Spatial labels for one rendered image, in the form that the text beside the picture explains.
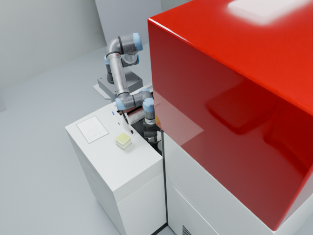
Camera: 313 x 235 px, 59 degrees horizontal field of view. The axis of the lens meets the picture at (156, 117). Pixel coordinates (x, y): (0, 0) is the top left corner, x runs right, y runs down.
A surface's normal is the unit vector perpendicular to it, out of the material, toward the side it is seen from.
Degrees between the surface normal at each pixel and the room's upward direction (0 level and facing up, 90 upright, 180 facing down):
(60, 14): 90
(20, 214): 0
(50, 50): 90
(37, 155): 0
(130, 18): 82
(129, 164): 0
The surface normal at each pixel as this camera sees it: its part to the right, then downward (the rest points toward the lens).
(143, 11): 0.61, 0.44
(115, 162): -0.05, -0.70
